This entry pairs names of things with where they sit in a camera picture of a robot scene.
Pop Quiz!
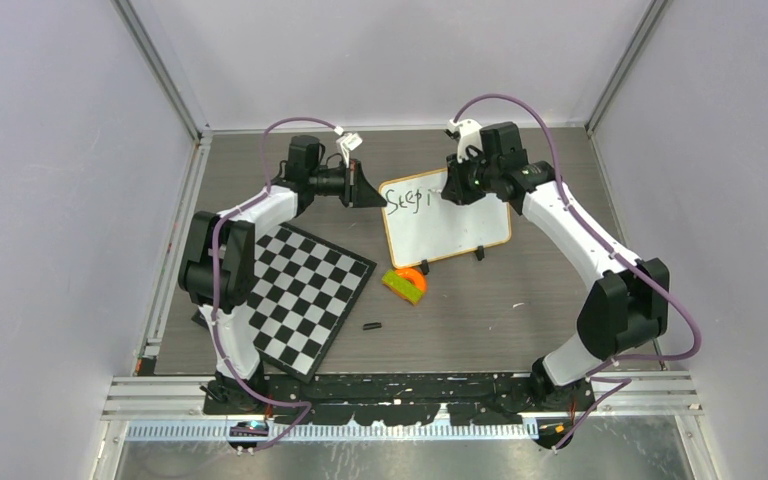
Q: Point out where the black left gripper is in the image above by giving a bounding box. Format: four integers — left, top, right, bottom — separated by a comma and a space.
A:
310, 160, 388, 210

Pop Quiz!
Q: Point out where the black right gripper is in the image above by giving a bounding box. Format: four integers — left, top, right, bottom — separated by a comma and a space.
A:
444, 147, 500, 206

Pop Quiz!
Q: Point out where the yellow framed whiteboard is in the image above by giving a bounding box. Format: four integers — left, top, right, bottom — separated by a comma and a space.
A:
378, 169, 512, 268

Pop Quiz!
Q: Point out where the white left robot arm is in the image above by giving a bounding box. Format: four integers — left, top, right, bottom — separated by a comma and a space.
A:
178, 135, 385, 414

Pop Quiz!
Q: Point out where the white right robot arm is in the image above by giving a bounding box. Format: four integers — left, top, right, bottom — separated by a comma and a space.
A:
441, 119, 669, 411

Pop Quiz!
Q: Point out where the metal whiteboard stand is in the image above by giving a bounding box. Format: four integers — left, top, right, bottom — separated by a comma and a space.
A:
415, 245, 486, 275

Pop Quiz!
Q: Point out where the green orange toy block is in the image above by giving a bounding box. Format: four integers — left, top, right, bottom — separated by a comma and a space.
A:
381, 268, 428, 306

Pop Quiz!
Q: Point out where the black white chessboard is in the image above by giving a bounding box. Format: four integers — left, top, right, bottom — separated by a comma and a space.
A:
211, 223, 376, 383

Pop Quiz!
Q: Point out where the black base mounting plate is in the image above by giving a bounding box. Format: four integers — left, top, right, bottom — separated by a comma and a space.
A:
201, 373, 594, 426

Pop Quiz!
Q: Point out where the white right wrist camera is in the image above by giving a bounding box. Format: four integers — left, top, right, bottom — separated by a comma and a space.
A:
446, 119, 483, 163

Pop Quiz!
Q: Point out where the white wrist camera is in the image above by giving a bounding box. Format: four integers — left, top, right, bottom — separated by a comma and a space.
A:
446, 119, 483, 163
336, 131, 363, 167

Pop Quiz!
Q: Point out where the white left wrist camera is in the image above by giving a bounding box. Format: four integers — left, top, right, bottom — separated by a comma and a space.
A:
336, 131, 363, 167

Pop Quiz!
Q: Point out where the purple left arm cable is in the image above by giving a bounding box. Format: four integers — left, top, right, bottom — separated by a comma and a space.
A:
210, 117, 346, 452

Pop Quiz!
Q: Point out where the white toothed cable rail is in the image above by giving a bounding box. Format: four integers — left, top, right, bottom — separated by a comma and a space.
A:
126, 418, 539, 442

